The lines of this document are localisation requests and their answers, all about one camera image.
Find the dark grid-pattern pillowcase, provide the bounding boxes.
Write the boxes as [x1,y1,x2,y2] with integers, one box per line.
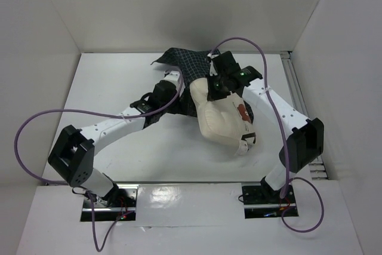
[154,48,255,120]

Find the cream pillow with bear print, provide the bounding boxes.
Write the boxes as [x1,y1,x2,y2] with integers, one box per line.
[189,78,256,155]

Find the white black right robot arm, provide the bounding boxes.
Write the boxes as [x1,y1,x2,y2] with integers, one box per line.
[207,63,324,202]

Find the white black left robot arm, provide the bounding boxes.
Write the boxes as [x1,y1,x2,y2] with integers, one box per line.
[48,79,183,207]

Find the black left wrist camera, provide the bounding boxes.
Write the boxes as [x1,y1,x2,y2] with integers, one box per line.
[163,70,183,90]

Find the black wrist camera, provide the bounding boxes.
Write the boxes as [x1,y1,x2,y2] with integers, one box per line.
[210,51,241,76]
[163,70,183,90]

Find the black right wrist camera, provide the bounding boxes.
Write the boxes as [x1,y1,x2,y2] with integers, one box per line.
[210,51,241,76]

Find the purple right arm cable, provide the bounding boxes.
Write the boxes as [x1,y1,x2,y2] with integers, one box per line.
[208,37,325,234]

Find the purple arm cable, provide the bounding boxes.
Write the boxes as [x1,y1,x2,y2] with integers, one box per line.
[208,37,325,234]
[14,69,184,252]

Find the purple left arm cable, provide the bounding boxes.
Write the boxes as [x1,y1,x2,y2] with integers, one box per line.
[14,69,184,252]

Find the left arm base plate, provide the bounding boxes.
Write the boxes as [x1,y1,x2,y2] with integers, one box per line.
[79,184,138,222]

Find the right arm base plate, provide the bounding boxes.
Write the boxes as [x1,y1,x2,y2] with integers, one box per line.
[238,185,298,219]

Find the aluminium frame rail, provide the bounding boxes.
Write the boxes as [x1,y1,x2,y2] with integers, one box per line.
[280,51,329,180]

